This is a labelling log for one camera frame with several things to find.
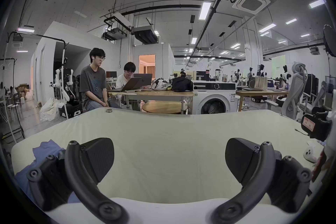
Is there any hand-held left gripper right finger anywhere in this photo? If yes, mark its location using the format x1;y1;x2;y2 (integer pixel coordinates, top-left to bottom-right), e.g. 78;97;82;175
211;138;313;224

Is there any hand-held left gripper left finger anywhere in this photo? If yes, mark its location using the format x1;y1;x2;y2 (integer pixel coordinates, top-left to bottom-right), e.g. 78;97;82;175
27;138;130;224

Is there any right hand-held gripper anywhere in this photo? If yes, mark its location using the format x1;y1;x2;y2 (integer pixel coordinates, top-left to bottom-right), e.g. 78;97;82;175
301;106;336;158

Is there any person's right hand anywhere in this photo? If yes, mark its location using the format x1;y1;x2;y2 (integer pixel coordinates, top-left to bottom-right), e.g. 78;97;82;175
311;149;332;183

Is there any white hand controller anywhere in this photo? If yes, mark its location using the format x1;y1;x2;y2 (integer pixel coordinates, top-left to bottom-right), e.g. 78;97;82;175
303;146;320;163

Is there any grey office chair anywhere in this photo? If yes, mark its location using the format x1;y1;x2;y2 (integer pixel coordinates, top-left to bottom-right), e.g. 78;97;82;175
265;62;309;121

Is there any blue garment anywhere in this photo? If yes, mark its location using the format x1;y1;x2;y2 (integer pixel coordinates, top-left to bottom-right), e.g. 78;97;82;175
14;139;80;204

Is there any long wooden table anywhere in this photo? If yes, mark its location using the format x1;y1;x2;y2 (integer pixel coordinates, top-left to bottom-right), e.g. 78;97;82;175
235;76;290;112

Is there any white plastic bag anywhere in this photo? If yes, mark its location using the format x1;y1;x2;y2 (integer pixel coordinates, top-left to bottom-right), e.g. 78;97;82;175
39;97;65;122

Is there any row of robots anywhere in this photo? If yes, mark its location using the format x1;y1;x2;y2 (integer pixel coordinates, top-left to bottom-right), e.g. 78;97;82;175
230;64;292;87

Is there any white washing machine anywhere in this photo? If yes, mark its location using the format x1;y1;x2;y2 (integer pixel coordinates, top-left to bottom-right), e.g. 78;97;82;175
193;70;237;115

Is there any group of white stools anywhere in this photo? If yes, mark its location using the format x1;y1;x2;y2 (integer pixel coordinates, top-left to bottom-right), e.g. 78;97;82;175
6;103;25;121

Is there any white robot on stand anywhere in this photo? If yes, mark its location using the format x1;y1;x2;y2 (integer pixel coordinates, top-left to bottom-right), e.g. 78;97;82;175
51;57;83;119

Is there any round wooden table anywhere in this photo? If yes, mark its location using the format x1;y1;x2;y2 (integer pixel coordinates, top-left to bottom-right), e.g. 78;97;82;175
142;101;185;115

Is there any wooden table with laptops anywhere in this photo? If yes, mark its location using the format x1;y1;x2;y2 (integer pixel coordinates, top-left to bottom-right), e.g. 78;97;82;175
107;73;195;115

